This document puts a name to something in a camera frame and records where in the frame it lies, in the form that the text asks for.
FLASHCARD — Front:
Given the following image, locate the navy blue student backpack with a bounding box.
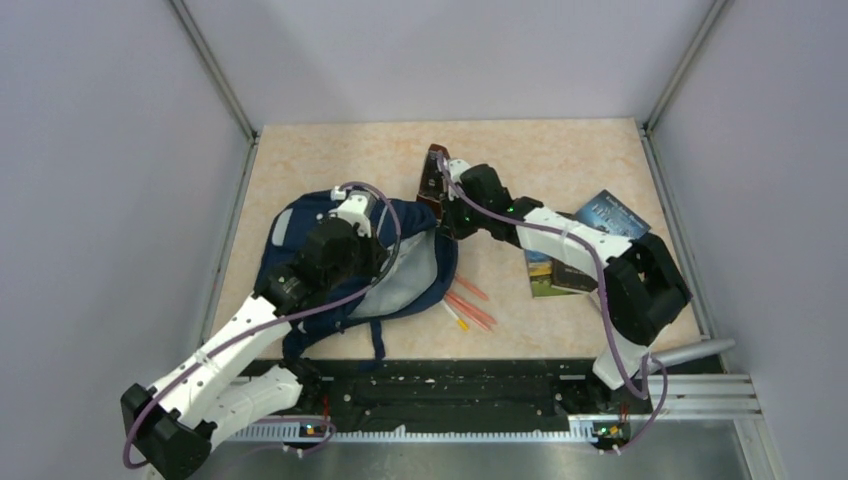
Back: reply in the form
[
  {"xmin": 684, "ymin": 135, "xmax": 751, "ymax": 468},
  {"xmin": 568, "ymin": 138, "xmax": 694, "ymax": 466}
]
[{"xmin": 254, "ymin": 190, "xmax": 459, "ymax": 371}]

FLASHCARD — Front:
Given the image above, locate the dark blue fantasy book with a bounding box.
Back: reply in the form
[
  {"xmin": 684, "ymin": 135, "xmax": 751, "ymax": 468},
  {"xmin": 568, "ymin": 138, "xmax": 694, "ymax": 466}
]
[{"xmin": 574, "ymin": 189, "xmax": 651, "ymax": 239}]

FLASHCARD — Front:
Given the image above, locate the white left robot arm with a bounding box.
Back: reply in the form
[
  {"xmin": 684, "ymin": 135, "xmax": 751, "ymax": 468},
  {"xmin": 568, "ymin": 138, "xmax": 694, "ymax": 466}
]
[{"xmin": 120, "ymin": 210, "xmax": 402, "ymax": 479}]

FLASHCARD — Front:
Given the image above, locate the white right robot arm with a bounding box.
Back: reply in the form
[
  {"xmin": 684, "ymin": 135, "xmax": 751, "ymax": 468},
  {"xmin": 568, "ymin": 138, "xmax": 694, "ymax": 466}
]
[{"xmin": 437, "ymin": 158, "xmax": 692, "ymax": 412}]

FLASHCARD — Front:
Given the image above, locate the brown wooden metronome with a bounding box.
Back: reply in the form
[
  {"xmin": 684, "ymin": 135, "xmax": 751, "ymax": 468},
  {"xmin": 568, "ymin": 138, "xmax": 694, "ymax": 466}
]
[{"xmin": 416, "ymin": 144, "xmax": 450, "ymax": 220}]

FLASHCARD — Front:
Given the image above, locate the pink pen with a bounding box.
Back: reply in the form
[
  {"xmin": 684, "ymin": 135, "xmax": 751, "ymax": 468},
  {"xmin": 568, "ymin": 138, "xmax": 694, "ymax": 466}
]
[
  {"xmin": 446, "ymin": 292, "xmax": 497, "ymax": 325},
  {"xmin": 454, "ymin": 275, "xmax": 489, "ymax": 301},
  {"xmin": 444, "ymin": 297, "xmax": 492, "ymax": 331}
]

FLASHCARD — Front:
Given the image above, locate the blue green landscape book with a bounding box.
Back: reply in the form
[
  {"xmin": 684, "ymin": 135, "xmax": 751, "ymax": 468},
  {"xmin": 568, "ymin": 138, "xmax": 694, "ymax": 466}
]
[{"xmin": 524, "ymin": 250, "xmax": 567, "ymax": 298}]

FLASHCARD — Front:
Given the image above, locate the white yellow-tipped pen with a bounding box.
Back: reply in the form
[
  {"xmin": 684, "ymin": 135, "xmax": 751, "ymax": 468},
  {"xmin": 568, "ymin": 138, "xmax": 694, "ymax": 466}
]
[{"xmin": 441, "ymin": 301, "xmax": 470, "ymax": 332}]

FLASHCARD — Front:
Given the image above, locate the dark brown book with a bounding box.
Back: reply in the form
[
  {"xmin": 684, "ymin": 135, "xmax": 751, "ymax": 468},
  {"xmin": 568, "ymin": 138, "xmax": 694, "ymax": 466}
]
[{"xmin": 551, "ymin": 259, "xmax": 598, "ymax": 294}]

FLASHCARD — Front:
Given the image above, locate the grey metal tube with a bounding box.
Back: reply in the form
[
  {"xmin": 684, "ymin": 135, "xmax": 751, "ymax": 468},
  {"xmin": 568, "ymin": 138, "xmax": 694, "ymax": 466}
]
[{"xmin": 652, "ymin": 338, "xmax": 736, "ymax": 368}]

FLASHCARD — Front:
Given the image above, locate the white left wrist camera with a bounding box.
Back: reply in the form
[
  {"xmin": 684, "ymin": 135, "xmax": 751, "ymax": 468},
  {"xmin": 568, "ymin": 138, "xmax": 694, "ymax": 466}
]
[{"xmin": 329, "ymin": 186, "xmax": 376, "ymax": 238}]

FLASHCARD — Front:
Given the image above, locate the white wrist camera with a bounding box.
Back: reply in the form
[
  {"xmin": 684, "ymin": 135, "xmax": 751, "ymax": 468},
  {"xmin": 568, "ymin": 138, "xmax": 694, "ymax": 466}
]
[
  {"xmin": 329, "ymin": 186, "xmax": 376, "ymax": 238},
  {"xmin": 436, "ymin": 157, "xmax": 471, "ymax": 201}
]

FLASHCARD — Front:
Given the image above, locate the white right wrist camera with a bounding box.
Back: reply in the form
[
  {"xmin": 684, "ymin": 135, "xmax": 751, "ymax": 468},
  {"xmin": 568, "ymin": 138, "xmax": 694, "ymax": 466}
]
[{"xmin": 436, "ymin": 157, "xmax": 471, "ymax": 201}]

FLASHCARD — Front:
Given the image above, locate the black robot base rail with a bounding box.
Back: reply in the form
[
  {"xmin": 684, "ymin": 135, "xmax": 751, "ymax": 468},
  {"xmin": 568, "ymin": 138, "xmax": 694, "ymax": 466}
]
[{"xmin": 273, "ymin": 359, "xmax": 652, "ymax": 434}]

